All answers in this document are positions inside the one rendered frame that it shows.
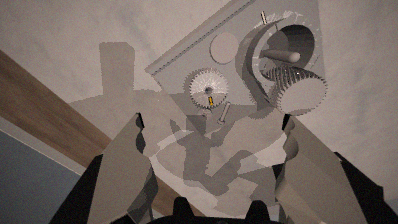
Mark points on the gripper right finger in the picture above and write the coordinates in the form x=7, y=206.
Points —
x=317, y=187

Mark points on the grey metal bolt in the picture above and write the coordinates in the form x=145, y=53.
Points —
x=221, y=121

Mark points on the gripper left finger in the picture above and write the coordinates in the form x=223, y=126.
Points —
x=118, y=186

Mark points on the grey toothed gear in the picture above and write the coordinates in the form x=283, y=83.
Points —
x=209, y=77

